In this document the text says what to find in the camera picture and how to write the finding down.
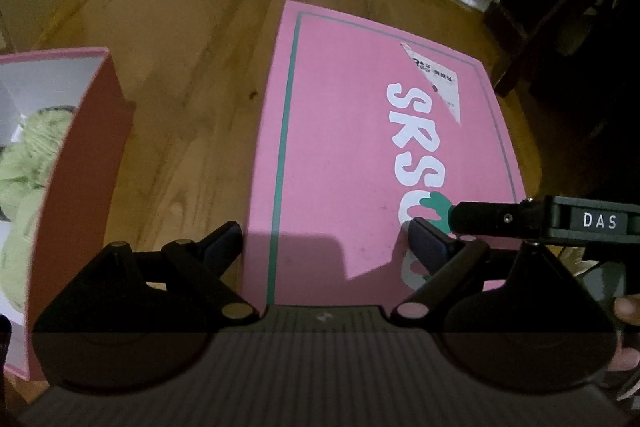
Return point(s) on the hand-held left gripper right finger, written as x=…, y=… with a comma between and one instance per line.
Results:
x=425, y=241

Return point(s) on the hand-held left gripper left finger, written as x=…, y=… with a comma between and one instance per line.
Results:
x=220, y=243

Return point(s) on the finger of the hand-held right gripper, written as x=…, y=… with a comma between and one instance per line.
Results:
x=492, y=219

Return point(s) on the pink box lid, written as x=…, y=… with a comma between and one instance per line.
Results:
x=350, y=147

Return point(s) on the pink cardboard box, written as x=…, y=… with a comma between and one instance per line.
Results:
x=85, y=187

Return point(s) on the green yarn ball without label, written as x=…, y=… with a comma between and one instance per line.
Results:
x=30, y=179

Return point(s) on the green yarn ball black label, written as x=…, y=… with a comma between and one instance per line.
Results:
x=52, y=127
x=12, y=257

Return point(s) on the person's right hand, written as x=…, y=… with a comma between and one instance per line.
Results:
x=627, y=312

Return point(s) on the white slipper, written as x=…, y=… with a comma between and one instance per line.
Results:
x=575, y=259

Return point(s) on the dark wooden furniture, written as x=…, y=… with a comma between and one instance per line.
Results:
x=575, y=7

